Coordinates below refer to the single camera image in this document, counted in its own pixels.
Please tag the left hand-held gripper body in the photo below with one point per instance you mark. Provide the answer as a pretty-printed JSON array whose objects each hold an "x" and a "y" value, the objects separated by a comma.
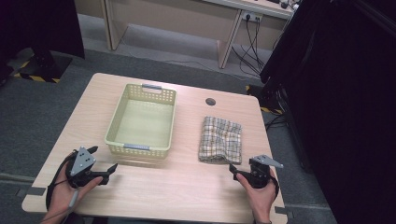
[{"x": 82, "y": 161}]

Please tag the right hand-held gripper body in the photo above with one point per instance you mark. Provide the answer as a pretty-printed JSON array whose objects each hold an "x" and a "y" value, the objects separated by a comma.
[{"x": 260, "y": 174}]

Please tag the plaid cloth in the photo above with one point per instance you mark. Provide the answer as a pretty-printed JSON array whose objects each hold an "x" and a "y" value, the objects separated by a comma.
[{"x": 221, "y": 140}]

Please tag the pale green plastic basket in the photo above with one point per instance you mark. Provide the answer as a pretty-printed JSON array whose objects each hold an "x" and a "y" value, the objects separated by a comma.
[{"x": 141, "y": 123}]

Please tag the person's right hand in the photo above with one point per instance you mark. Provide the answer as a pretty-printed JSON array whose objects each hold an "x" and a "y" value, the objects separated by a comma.
[{"x": 260, "y": 202}]

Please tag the person's left hand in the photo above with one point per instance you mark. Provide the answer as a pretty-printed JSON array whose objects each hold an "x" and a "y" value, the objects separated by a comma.
[{"x": 62, "y": 196}]

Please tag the grey floor tape strip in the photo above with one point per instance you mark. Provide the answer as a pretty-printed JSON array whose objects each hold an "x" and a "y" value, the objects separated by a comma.
[
  {"x": 284, "y": 211},
  {"x": 35, "y": 191}
]

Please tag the black floor plate striped tape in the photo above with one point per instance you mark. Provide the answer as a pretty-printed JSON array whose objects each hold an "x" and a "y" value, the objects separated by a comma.
[{"x": 264, "y": 99}]

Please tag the black stand base striped tape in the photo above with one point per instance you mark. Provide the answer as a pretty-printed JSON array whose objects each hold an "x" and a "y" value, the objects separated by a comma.
[{"x": 46, "y": 67}]

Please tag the large black curtain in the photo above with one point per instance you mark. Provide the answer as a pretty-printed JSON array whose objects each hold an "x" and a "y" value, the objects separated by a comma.
[{"x": 336, "y": 93}]

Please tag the small black curtain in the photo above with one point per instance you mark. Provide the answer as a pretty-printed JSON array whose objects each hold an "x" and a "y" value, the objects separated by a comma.
[{"x": 37, "y": 21}]

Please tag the beige wooden desk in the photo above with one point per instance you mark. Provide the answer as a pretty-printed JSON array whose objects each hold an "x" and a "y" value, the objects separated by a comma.
[{"x": 174, "y": 21}]

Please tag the white power socket strip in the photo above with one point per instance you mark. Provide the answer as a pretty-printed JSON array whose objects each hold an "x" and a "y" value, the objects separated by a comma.
[{"x": 251, "y": 15}]

